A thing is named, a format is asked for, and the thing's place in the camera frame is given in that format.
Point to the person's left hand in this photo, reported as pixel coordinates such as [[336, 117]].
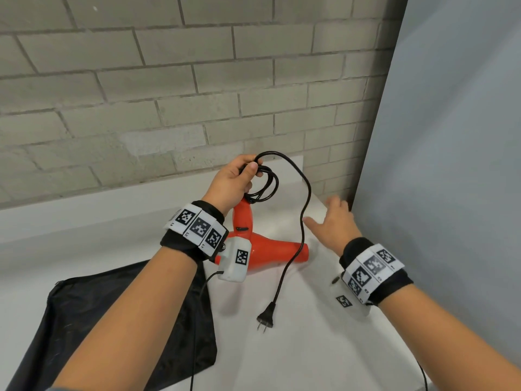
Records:
[[230, 183]]

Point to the person's right hand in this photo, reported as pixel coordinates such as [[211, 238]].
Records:
[[340, 230]]

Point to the red hair dryer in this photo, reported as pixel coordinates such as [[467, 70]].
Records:
[[268, 250]]

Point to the black fabric drawstring bag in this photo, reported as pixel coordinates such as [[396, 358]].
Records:
[[81, 321]]

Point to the person's left forearm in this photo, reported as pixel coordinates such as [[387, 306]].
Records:
[[126, 321]]

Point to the right wristband with marker tiles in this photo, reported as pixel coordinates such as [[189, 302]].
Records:
[[374, 268]]

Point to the wristband with marker tiles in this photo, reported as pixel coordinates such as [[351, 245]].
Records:
[[197, 228], [374, 268]]

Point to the left wristband with marker tiles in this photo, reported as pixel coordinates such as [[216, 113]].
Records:
[[197, 228]]

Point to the light grey partition board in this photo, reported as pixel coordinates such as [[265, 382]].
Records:
[[447, 158]]

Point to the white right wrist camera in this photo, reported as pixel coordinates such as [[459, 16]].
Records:
[[344, 301]]

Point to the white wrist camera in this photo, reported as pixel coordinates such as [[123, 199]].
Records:
[[344, 301], [238, 260]]

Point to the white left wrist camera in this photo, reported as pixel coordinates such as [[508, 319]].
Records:
[[238, 260]]

